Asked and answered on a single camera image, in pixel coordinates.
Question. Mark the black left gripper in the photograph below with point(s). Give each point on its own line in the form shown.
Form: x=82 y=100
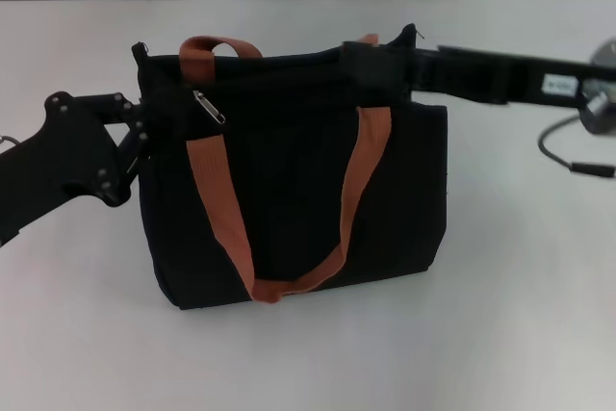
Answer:
x=53 y=156

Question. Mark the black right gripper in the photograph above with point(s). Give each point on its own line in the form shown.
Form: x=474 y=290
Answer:
x=491 y=74

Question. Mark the silver zipper pull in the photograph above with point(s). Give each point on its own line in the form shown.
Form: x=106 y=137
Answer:
x=209 y=107

